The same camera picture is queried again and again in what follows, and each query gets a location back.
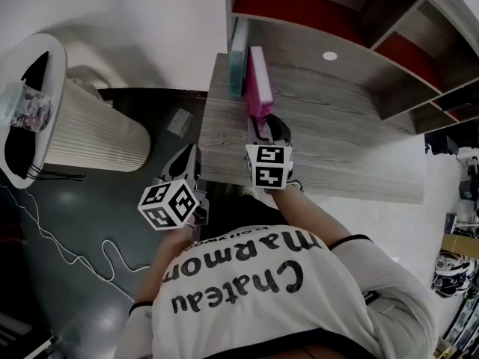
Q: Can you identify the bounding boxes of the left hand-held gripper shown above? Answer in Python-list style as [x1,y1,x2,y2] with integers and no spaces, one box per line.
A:
[137,143,210,232]

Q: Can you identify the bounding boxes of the person's white printed shirt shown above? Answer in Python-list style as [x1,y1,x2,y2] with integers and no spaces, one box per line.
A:
[121,224,439,359]

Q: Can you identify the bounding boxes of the pink book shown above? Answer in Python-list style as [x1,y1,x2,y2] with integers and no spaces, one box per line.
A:
[245,46,274,121]

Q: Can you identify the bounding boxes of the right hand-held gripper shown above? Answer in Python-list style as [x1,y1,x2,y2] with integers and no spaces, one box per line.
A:
[245,116,295,190]

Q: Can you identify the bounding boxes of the person's left forearm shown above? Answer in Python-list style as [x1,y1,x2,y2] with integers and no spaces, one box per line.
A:
[134,226,195,306]

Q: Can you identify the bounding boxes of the small clear plastic packet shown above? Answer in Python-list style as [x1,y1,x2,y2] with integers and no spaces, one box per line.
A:
[166,108,194,137]

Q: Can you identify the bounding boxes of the person's right forearm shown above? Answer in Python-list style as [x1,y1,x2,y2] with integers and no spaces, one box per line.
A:
[267,187,371,250]

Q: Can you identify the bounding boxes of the white cable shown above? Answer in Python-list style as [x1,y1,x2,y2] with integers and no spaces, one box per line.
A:
[0,183,153,304]

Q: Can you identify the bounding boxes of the cardboard box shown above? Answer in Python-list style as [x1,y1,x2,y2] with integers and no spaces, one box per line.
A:
[441,233,479,252]

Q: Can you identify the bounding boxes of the white ribbed pedestal table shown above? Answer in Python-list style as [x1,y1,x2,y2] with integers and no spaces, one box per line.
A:
[0,31,153,191]

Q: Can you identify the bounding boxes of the wooden desk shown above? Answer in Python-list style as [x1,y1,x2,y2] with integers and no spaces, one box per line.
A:
[199,50,427,206]

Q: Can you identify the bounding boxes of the person's black shorts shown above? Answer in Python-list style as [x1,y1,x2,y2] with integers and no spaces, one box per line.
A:
[201,180,280,235]

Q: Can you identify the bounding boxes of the black white patterned bag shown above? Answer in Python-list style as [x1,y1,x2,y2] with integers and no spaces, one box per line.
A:
[430,251,479,298]

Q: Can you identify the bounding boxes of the wooden desk shelf unit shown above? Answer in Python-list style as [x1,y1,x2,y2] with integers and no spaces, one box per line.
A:
[224,0,479,136]

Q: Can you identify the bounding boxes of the teal book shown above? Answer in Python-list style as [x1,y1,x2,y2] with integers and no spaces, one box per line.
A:
[228,16,251,97]

